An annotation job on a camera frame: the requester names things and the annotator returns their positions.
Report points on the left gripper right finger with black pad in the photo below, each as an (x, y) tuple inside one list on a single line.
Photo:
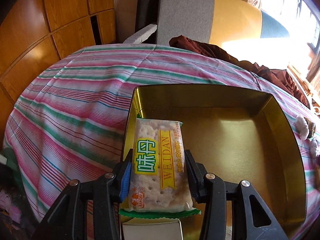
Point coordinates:
[(251, 216)]

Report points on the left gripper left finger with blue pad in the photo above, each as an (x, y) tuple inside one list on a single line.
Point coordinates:
[(67, 217)]

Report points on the white cardboard box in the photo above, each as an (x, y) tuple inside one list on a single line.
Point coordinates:
[(153, 229)]

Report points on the weidan cracker pack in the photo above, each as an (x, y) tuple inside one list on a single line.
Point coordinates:
[(159, 185)]

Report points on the white plastic bag bundle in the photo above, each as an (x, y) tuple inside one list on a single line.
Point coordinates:
[(302, 127)]

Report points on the yellow knitted sock bundle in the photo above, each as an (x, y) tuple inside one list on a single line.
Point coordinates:
[(311, 127)]

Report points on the gold metal tin box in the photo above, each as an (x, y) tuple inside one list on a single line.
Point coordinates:
[(237, 134)]

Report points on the striped pink green bedsheet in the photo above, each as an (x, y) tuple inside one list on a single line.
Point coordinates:
[(70, 122)]

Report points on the maroon brown blanket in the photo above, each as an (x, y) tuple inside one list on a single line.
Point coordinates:
[(280, 78)]

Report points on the wooden wardrobe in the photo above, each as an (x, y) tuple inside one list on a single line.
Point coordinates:
[(37, 33)]

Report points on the grey yellow blue headboard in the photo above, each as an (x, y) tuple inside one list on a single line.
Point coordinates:
[(214, 21)]

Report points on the black rolled mat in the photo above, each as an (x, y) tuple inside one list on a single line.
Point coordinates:
[(146, 14)]

